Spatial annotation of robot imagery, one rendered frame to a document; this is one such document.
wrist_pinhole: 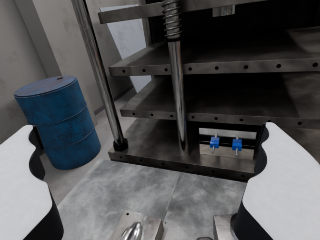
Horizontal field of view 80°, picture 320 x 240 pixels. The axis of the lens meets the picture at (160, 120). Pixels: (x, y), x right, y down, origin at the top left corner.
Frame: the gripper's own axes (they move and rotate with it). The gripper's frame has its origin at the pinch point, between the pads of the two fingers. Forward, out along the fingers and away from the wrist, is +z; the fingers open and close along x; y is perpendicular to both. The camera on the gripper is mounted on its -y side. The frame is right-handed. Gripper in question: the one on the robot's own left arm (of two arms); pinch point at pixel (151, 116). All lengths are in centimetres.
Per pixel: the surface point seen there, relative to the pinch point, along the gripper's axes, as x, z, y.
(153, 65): 0, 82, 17
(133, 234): -8, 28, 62
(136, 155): -11, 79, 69
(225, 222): 22, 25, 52
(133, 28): -40, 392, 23
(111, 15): -20, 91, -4
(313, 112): 68, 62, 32
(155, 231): 0, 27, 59
